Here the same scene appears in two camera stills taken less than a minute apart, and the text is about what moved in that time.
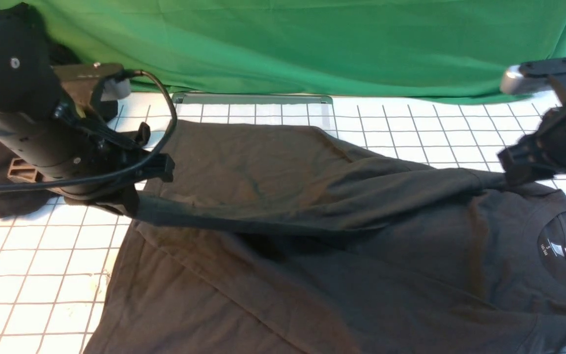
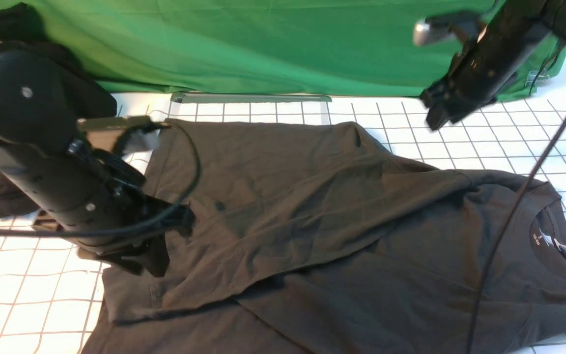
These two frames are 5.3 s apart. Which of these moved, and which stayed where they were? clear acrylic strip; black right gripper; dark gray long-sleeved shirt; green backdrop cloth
Moved: black right gripper
Stayed: clear acrylic strip; dark gray long-sleeved shirt; green backdrop cloth
